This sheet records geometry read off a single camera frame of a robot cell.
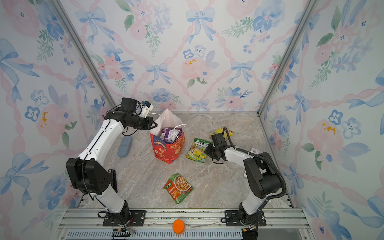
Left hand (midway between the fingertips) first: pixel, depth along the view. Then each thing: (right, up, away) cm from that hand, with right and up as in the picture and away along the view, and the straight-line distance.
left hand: (157, 123), depth 82 cm
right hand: (+28, -17, +13) cm, 35 cm away
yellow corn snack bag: (+39, -4, +24) cm, 46 cm away
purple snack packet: (+6, -7, +2) cm, 9 cm away
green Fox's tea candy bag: (+22, -18, +12) cm, 31 cm away
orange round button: (+14, -46, -17) cm, 51 cm away
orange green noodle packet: (+11, -35, +1) cm, 37 cm away
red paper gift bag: (+5, -16, 0) cm, 17 cm away
